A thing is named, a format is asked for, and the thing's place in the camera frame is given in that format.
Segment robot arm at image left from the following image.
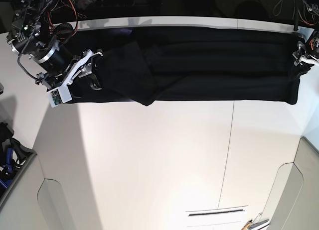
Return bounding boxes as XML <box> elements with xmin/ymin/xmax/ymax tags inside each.
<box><xmin>6</xmin><ymin>0</ymin><xmax>85</xmax><ymax>90</ymax></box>

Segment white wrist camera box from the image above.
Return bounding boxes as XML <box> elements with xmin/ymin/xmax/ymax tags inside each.
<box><xmin>47</xmin><ymin>85</ymin><xmax>72</xmax><ymax>108</ymax></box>

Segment grey partition panel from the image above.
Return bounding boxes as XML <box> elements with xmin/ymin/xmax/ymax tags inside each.
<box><xmin>0</xmin><ymin>154</ymin><xmax>105</xmax><ymax>230</ymax></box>
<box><xmin>268</xmin><ymin>138</ymin><xmax>319</xmax><ymax>230</ymax></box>

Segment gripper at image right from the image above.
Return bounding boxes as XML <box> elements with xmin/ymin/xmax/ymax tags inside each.
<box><xmin>293</xmin><ymin>32</ymin><xmax>319</xmax><ymax>79</ymax></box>

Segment grey partition panel right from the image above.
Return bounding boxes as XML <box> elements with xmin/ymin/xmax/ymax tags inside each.
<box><xmin>268</xmin><ymin>138</ymin><xmax>319</xmax><ymax>230</ymax></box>

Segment yellow and grey pens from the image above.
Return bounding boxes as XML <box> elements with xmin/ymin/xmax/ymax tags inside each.
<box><xmin>242</xmin><ymin>213</ymin><xmax>270</xmax><ymax>230</ymax></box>

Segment black T-shirt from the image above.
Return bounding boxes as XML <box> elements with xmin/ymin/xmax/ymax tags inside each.
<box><xmin>70</xmin><ymin>26</ymin><xmax>303</xmax><ymax>106</ymax></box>

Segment grey looped cable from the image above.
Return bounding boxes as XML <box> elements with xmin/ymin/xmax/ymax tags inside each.
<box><xmin>273</xmin><ymin>0</ymin><xmax>300</xmax><ymax>19</ymax></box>

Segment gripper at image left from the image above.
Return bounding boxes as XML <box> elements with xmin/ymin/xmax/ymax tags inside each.
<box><xmin>34</xmin><ymin>44</ymin><xmax>103</xmax><ymax>91</ymax></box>

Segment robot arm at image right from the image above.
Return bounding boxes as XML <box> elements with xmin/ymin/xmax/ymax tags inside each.
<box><xmin>293</xmin><ymin>0</ymin><xmax>319</xmax><ymax>77</ymax></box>

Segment grey partition panel left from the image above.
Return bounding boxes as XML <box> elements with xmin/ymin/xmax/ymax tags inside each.
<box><xmin>0</xmin><ymin>154</ymin><xmax>105</xmax><ymax>230</ymax></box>

